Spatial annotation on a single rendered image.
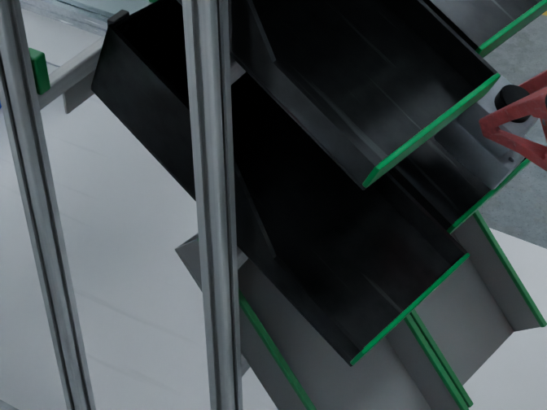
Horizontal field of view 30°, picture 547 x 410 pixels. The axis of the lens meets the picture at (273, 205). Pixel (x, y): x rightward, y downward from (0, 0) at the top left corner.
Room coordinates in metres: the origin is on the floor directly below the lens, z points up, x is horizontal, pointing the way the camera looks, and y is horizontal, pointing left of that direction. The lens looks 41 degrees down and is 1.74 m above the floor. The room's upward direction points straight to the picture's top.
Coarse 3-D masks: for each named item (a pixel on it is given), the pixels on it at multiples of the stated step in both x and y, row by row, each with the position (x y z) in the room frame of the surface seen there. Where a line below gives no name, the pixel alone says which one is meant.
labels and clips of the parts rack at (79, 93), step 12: (156, 0) 0.75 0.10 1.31; (120, 12) 0.71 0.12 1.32; (108, 24) 0.70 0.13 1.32; (36, 60) 0.62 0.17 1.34; (36, 72) 0.62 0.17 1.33; (36, 84) 0.62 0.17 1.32; (48, 84) 0.62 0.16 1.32; (84, 84) 0.67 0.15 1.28; (72, 96) 0.66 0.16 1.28; (84, 96) 0.67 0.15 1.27; (72, 108) 0.66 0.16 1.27
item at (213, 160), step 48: (0, 0) 0.60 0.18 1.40; (192, 0) 0.51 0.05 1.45; (0, 48) 0.60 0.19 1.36; (192, 48) 0.51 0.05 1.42; (0, 96) 0.60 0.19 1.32; (192, 96) 0.51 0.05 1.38; (192, 144) 0.51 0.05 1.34; (48, 192) 0.61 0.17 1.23; (48, 240) 0.60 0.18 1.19; (48, 288) 0.61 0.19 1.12; (240, 384) 0.52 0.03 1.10
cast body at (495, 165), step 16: (496, 96) 0.64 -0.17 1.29; (512, 96) 0.64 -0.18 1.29; (464, 112) 0.64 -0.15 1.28; (480, 112) 0.63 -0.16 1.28; (448, 128) 0.65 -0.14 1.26; (464, 128) 0.64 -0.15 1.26; (512, 128) 0.62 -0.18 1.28; (528, 128) 0.63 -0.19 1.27; (448, 144) 0.65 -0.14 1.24; (464, 144) 0.64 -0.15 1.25; (480, 144) 0.63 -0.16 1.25; (496, 144) 0.62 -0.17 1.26; (464, 160) 0.64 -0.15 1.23; (480, 160) 0.63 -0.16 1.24; (496, 160) 0.62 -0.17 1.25; (512, 160) 0.62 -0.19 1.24; (480, 176) 0.63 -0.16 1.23; (496, 176) 0.62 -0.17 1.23
